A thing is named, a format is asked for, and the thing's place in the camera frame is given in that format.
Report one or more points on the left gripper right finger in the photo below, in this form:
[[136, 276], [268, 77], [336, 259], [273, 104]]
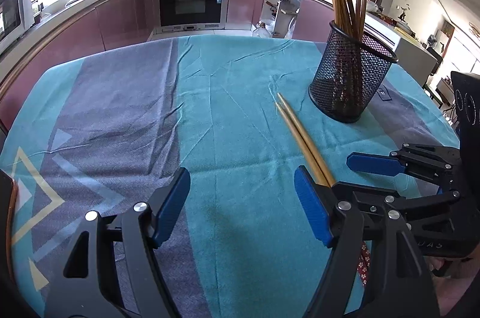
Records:
[[317, 201]]

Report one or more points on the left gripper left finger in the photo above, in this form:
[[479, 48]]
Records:
[[166, 203]]

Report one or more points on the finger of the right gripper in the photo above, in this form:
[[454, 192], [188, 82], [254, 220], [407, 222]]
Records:
[[376, 164], [363, 195]]

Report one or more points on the bamboo chopstick red end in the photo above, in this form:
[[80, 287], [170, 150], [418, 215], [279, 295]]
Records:
[[318, 175], [364, 259]]

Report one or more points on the black mesh utensil holder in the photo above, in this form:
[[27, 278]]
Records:
[[349, 74]]

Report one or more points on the pink sleeve forearm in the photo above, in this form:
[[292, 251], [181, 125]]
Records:
[[457, 297]]

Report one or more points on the right hand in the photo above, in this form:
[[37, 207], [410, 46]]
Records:
[[453, 268]]

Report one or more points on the teal grey tablecloth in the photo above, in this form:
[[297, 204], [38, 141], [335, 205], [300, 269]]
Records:
[[103, 132]]

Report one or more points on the oil bottle on floor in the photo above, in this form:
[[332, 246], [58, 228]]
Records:
[[261, 31]]

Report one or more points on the black built-in oven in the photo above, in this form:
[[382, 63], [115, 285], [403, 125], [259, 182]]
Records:
[[183, 15]]

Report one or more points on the white microwave oven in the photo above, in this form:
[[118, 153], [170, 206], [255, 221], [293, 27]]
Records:
[[16, 19]]

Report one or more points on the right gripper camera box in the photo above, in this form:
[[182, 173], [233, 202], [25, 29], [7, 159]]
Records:
[[466, 88]]

